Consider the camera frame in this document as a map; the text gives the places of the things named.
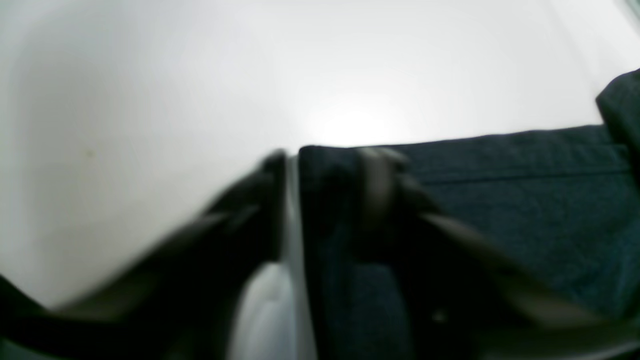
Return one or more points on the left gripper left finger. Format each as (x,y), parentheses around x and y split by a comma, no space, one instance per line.
(178,301)

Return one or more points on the black t-shirt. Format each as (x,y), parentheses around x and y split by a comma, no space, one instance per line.
(521,246)

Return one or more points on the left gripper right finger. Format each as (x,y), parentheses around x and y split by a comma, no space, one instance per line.
(465,299)

